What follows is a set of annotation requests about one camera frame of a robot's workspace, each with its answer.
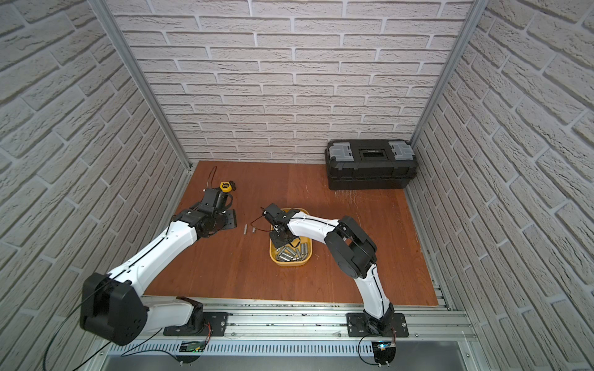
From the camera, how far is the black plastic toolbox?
3.27 ft

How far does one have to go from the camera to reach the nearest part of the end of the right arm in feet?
2.27

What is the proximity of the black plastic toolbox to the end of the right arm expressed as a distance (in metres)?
0.35
